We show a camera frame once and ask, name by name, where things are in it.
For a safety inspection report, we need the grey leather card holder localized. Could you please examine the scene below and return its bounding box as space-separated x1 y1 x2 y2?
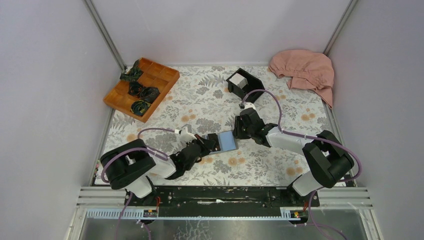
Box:
201 130 239 155

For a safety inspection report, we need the black card tray box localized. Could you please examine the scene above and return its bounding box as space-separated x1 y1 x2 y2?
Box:
226 68 265 99

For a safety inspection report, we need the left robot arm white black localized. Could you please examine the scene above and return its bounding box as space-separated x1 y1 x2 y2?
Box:
100 131 220 206

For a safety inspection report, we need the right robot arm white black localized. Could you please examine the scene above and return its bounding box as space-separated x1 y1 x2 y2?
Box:
233 108 355 206

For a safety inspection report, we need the white card stack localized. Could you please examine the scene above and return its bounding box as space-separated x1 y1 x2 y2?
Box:
229 73 248 89

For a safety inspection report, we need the dark rolled tie bottom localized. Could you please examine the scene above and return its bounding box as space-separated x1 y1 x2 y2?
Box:
130 100 151 117

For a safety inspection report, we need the dark rolled tie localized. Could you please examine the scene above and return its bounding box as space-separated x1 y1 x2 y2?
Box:
128 81 144 98
119 59 144 82
139 86 160 104
130 100 151 117

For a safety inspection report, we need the dark rolled tie middle right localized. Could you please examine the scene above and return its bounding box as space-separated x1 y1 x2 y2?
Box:
139 86 160 104

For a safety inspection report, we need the pink crumpled cloth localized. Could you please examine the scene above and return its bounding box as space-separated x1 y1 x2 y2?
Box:
268 49 335 108

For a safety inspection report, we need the dark rolled tie middle left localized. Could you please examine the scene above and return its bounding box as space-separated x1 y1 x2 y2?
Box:
128 81 144 98

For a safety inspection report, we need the orange wooden compartment tray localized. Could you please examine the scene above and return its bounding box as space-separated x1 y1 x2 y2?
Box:
103 57 180 123

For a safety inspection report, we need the dark rolled tie top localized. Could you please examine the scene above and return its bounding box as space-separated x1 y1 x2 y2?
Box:
119 59 144 82

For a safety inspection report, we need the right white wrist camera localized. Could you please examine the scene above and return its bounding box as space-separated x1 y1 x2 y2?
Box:
243 102 256 110

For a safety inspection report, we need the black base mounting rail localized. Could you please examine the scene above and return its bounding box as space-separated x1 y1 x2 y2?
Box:
124 185 320 218

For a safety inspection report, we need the aluminium frame rail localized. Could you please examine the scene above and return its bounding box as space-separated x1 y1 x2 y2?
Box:
77 186 373 221

